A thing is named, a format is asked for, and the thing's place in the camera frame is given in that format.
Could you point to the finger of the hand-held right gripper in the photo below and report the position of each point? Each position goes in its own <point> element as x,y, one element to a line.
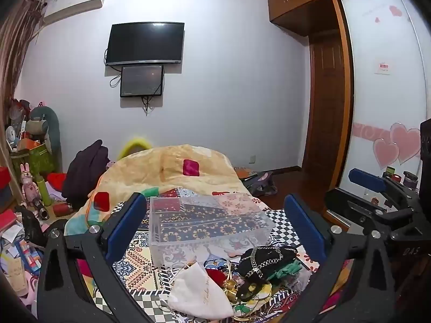
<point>367,179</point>
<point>340,205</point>

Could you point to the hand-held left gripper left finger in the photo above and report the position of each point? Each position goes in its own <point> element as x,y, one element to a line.
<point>129,225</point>

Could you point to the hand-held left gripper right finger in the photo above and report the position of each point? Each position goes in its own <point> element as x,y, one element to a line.
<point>304,229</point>

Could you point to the clear plastic storage box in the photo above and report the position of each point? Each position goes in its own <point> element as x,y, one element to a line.
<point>208,228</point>

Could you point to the dark jar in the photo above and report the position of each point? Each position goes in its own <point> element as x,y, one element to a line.
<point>409,179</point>

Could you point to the green fabric piece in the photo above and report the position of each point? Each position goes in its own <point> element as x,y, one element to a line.
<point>286,269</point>

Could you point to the colourful patterned bed sheet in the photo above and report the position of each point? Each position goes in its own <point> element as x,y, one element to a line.
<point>141,269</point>

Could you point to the yellow patterned quilt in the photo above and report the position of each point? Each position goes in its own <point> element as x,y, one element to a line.
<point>148,171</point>

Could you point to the purple bag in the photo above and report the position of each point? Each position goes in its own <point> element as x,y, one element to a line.
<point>264,183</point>

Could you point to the red cylinder can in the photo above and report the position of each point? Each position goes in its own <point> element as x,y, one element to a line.
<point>62,209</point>

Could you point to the black clothing pile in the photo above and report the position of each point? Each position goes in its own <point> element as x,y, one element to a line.
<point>86,171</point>

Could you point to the yellow floral cloth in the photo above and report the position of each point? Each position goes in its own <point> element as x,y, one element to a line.
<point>259,292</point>

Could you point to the yellow-green fuzzy plush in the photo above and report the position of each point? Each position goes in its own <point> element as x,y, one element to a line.
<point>133,144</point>

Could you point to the brown wooden door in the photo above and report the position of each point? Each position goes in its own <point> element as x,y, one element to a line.
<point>325,107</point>

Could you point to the orange book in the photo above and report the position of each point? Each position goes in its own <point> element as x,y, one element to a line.
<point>244,172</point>

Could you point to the red cloth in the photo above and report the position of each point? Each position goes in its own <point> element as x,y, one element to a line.
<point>57,181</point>

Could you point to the gold metallic trinket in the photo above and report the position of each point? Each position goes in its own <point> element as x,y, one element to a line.
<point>231,284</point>

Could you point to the green bottle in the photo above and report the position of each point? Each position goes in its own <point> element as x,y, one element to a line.
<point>43,191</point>

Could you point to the black bag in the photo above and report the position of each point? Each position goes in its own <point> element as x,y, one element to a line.
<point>32,225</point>

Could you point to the red velvet pouch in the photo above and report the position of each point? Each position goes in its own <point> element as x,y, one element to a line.
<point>215,275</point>

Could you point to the pink bunny toy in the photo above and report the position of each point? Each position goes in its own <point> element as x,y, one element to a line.
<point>28,185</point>

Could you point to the green gift bag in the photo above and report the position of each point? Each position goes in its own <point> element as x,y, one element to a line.
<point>38,159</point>

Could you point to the red and white sticker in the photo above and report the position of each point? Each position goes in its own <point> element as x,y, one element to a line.
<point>383,66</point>

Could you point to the cream cosmetic tube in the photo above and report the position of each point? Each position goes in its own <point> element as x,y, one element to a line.
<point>16,276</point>

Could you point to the grey-green plush toy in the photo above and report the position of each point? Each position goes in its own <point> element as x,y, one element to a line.
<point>42,124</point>

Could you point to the wooden overhead cabinet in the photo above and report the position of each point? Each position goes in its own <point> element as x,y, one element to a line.
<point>299,8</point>

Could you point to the brown curtain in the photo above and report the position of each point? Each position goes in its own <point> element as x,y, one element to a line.
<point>18,50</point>

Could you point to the white air conditioner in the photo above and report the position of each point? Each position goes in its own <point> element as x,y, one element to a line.
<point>72,8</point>

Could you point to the white wall socket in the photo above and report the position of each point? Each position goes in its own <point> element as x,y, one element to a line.
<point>252,159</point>

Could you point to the small black wall monitor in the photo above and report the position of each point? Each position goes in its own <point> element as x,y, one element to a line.
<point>142,80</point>

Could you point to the wall-mounted black television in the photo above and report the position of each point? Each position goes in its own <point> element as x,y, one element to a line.
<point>145,43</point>

